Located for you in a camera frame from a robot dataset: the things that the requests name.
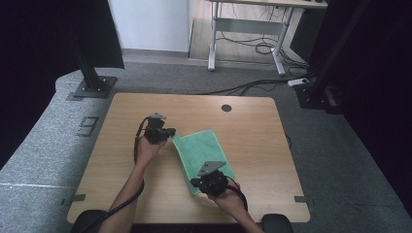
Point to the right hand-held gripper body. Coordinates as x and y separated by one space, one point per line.
212 183

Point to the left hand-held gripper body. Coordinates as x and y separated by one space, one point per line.
155 129

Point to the green towel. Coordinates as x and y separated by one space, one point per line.
200 149

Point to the person's left hand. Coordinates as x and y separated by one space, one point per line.
147 152

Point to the person's right hand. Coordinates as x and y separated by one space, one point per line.
228 202

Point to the black round table grommet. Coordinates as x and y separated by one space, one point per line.
226 108

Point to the person's right leg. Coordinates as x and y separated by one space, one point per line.
277 224

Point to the person's leg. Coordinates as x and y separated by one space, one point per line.
89 220
277 224

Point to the black metal stand with base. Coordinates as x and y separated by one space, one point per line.
92 81
319 87

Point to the grey tape strip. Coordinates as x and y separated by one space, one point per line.
75 198
303 199

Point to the person's left leg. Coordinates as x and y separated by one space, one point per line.
89 220

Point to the white power strip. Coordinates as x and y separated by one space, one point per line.
298 82

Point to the black curtain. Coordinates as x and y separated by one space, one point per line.
379 81
39 64

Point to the dark box under desk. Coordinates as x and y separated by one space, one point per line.
306 32

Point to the white metal desk frame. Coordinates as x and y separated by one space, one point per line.
246 26

